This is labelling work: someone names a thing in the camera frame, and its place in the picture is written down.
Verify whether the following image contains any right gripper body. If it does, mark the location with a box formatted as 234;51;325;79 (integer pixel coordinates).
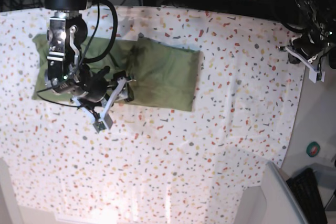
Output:
70;69;108;103

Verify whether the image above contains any green t-shirt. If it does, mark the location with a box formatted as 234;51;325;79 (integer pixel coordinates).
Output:
31;34;205;112

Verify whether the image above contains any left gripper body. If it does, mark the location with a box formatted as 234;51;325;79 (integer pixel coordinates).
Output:
291;34;325;60

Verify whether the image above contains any black keyboard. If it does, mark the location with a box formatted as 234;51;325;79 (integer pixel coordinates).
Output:
286;168;328;224

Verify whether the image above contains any terrazzo pattern tablecloth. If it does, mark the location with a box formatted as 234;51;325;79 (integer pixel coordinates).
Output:
1;7;305;223

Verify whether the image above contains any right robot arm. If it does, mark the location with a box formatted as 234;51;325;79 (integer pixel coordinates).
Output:
44;0;118;103

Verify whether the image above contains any green tape roll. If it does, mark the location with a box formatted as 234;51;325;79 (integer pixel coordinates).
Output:
306;142;321;157

